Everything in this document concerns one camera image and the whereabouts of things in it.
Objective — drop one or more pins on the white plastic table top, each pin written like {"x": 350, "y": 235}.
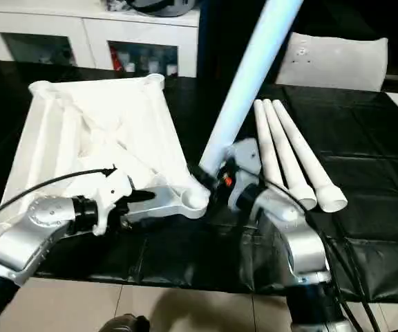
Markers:
{"x": 95, "y": 131}

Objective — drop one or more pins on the white plastic table leg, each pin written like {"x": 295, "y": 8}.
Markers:
{"x": 300, "y": 142}
{"x": 282, "y": 142}
{"x": 267, "y": 138}
{"x": 254, "y": 69}

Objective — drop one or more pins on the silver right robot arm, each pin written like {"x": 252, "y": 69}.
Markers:
{"x": 296, "y": 242}

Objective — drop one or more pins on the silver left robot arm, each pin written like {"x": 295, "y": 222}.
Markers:
{"x": 33, "y": 235}

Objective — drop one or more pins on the dark grey robot body part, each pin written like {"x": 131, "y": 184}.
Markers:
{"x": 123, "y": 324}

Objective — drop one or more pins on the black work mat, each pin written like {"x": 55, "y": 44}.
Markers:
{"x": 365, "y": 228}

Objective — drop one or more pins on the white plastic bag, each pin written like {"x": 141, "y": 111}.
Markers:
{"x": 337, "y": 62}

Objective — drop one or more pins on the metal cooking pot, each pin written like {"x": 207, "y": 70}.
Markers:
{"x": 154, "y": 5}

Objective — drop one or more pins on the white cabinet with glass doors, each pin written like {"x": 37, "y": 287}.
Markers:
{"x": 47, "y": 34}

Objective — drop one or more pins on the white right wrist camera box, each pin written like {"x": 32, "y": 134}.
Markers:
{"x": 247, "y": 155}

